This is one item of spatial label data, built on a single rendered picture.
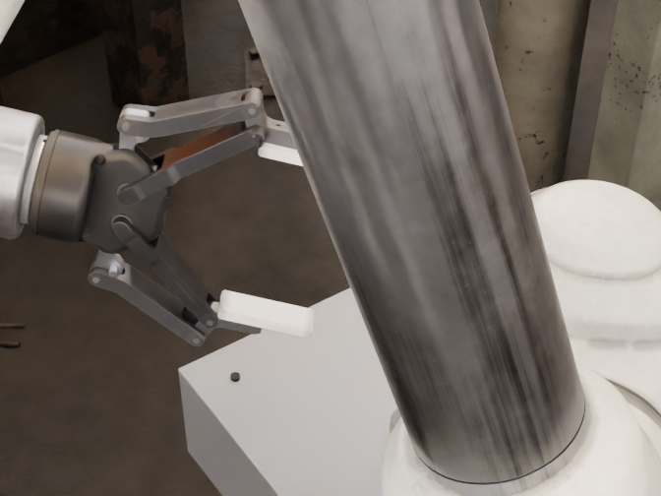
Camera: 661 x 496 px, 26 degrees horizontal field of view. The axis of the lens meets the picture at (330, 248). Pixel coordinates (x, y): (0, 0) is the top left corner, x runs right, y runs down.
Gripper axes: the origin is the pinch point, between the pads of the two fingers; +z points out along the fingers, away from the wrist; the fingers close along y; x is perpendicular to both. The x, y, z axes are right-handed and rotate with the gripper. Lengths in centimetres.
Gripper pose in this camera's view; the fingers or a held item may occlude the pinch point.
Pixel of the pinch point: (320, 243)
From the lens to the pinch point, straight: 102.0
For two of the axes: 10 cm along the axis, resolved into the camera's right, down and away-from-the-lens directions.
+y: -2.4, 8.3, 5.0
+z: 9.7, 2.2, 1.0
